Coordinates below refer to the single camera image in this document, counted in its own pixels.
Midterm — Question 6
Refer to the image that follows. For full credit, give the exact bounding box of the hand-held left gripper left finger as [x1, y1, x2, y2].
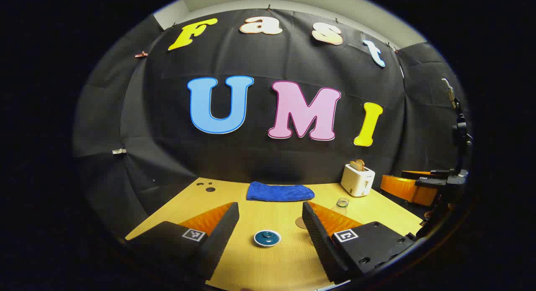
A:
[125, 202, 240, 281]

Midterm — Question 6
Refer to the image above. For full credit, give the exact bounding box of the blue towel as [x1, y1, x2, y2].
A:
[246, 181, 315, 202]

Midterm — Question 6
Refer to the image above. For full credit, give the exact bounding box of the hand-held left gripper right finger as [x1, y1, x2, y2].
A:
[302, 201, 416, 284]

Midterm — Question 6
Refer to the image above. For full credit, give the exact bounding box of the black backdrop cloth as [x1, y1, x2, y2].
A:
[72, 8, 472, 237]

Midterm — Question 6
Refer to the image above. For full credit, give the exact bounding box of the white teacup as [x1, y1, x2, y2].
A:
[254, 230, 282, 248]

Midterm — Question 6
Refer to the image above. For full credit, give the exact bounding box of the white toaster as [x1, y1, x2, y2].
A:
[340, 163, 376, 198]

